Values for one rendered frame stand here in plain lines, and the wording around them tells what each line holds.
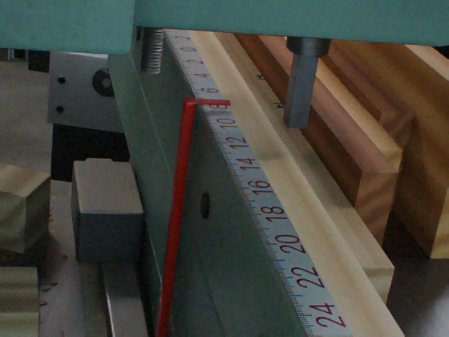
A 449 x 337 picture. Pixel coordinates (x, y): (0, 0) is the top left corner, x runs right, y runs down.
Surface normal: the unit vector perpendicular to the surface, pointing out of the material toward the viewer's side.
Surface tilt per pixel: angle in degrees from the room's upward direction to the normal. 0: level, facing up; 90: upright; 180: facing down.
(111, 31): 90
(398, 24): 90
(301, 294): 0
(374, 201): 90
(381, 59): 90
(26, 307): 0
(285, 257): 0
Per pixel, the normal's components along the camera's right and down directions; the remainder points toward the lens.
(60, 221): 0.13, -0.90
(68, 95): -0.06, 0.41
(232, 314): -0.97, -0.03
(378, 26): 0.20, 0.43
